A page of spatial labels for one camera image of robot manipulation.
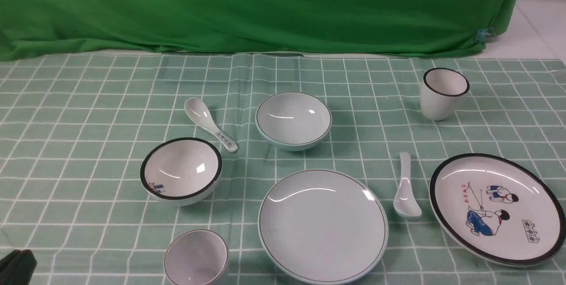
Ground blue clip on backdrop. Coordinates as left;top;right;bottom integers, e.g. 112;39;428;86
474;29;489;45

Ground black rimmed cartoon plate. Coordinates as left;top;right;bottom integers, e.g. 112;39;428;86
429;153;565;266

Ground black rimmed white cup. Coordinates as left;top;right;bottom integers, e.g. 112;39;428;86
419;68;470;121

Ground plain white spoon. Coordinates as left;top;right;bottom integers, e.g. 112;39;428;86
394;152;422;220

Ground pale green plate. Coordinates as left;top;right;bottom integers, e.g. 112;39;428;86
257;169;390;285

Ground green backdrop cloth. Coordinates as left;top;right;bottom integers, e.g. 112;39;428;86
0;0;516;61

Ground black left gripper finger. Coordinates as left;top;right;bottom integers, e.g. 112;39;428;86
0;250;37;285

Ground white spoon with printed handle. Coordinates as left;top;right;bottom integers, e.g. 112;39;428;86
184;97;239;153

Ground pale green bowl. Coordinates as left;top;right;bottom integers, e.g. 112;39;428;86
255;92;333;151

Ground green checkered tablecloth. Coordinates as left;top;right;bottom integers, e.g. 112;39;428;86
0;53;566;285

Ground pale green cup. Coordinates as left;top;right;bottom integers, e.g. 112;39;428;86
163;229;229;285

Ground black rimmed white bowl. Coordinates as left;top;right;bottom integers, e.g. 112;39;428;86
140;137;222;207

